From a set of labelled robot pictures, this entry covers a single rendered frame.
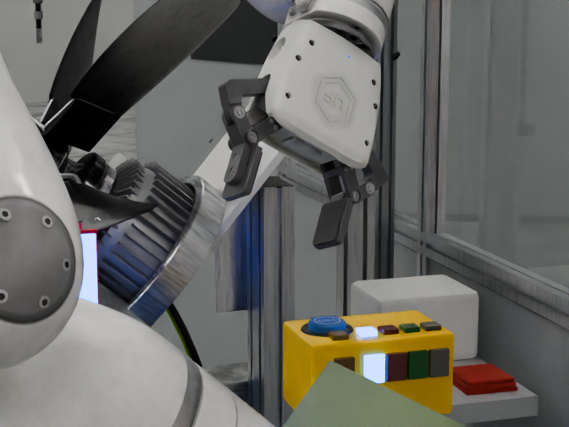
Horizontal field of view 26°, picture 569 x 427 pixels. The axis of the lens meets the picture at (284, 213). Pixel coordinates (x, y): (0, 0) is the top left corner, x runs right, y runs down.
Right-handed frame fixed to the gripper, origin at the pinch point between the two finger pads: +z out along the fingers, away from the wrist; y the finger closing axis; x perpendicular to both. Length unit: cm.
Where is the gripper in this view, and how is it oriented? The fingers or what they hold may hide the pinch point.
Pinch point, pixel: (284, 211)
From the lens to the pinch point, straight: 96.7
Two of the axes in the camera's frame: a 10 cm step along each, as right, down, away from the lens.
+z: -2.5, 8.9, -3.8
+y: 7.7, 4.2, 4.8
